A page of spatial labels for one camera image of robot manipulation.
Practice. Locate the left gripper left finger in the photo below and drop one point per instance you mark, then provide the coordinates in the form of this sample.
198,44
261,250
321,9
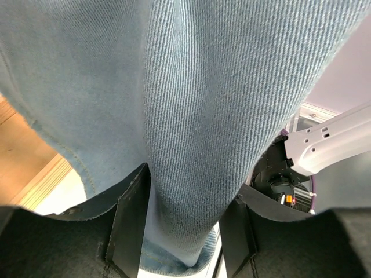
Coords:
101,237

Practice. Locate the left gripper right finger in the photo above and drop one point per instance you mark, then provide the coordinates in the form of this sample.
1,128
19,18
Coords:
253,223

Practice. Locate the light blue denim skirt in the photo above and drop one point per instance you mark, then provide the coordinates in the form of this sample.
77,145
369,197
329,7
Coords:
196,89

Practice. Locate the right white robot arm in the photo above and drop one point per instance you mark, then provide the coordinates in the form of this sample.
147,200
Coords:
285,172

